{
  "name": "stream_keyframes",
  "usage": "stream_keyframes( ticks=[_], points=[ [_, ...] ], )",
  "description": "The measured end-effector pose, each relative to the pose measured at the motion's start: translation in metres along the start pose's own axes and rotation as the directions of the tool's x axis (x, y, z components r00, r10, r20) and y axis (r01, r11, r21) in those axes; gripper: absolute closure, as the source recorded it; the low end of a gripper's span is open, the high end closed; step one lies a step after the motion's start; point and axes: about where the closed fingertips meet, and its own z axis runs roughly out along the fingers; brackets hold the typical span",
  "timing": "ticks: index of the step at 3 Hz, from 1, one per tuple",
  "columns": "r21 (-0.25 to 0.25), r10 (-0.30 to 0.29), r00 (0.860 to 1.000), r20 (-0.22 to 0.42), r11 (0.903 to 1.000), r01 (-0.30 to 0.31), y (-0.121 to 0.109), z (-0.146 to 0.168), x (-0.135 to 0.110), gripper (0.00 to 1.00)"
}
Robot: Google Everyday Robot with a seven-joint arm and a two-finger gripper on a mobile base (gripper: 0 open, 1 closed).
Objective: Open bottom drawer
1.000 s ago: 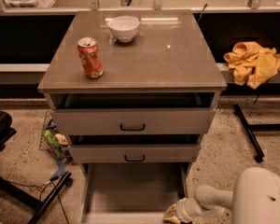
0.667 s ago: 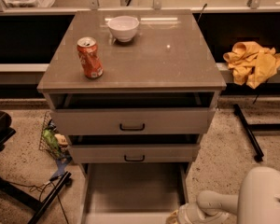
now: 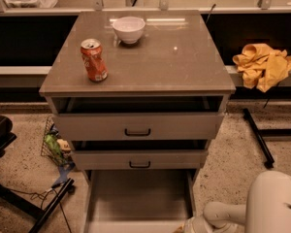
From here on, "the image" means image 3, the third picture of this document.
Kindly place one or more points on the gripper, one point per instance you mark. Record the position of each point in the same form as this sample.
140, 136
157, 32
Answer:
194, 226

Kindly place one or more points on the grey bottom drawer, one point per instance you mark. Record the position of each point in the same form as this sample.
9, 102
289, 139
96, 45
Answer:
138, 201

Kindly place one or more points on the grey drawer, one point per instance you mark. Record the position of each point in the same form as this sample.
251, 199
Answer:
138, 118
154, 154
138, 201

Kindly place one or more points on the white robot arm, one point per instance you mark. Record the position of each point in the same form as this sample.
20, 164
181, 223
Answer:
267, 209

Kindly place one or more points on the grey middle drawer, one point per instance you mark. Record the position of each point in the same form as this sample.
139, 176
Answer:
154, 154

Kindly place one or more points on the grey drawer cabinet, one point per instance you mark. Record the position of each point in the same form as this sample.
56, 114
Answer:
175, 57

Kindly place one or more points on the grey top drawer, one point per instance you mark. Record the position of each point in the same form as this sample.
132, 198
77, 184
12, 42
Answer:
138, 118

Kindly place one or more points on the black stand leg right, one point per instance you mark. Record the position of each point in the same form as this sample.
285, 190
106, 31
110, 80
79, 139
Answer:
260, 134

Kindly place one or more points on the black stand leg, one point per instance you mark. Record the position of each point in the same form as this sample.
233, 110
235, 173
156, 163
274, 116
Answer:
260, 134
41, 215

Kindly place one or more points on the blue tape strip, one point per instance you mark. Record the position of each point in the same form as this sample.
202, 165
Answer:
64, 170

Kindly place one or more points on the yellow cloth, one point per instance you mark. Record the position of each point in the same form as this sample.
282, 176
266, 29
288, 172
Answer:
262, 66

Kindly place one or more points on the black stand leg left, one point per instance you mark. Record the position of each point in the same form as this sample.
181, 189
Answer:
41, 215

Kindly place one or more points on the orange soda can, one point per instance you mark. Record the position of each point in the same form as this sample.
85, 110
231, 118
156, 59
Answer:
91, 53

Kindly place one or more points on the white bowl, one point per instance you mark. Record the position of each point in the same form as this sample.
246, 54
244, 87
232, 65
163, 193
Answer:
129, 29

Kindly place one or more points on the wire basket with items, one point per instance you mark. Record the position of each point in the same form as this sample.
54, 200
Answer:
54, 147

